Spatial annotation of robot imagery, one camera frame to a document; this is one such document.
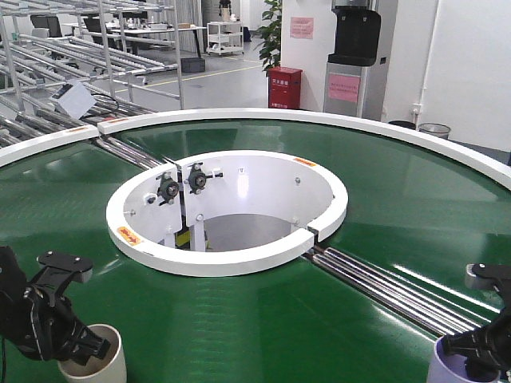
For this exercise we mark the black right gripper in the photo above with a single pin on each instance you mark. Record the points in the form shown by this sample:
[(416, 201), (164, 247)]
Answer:
[(486, 351)]

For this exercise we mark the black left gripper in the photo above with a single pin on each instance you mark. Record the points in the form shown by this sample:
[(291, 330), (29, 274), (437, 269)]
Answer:
[(36, 316)]

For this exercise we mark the lavender plastic cup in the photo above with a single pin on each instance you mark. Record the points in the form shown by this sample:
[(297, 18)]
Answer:
[(446, 368)]

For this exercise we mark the beige plastic cup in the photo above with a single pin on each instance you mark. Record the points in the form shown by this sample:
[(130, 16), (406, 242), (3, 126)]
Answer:
[(110, 369)]

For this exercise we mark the steel conveyor rollers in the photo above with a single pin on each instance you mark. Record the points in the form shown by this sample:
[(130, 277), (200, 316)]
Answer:
[(424, 308)]

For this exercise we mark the green circular conveyor belt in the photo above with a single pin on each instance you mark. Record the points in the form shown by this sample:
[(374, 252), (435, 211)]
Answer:
[(411, 211)]

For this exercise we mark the white outer conveyor rim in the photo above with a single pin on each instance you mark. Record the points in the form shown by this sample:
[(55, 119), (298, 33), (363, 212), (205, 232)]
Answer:
[(487, 166)]

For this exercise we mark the mesh waste bin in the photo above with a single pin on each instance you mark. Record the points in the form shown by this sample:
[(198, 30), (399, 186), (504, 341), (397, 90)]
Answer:
[(435, 129)]

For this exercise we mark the white electrical box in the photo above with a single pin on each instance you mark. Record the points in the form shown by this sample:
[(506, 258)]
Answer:
[(73, 99)]

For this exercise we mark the metal roller rack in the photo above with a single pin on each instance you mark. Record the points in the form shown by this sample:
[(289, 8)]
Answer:
[(44, 44)]

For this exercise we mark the black water dispenser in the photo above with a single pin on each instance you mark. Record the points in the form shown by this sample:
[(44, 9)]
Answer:
[(356, 45)]

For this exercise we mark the red fire extinguisher cabinet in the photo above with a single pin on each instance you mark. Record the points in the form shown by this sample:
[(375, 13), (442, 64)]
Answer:
[(284, 88)]

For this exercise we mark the white shelf cart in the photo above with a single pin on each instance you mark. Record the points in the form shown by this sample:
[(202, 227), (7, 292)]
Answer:
[(225, 38)]

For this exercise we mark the green potted plant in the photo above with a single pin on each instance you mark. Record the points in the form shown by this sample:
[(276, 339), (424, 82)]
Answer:
[(270, 31)]

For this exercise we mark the pink wall notice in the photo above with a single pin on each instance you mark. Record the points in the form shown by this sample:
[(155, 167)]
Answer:
[(302, 27)]

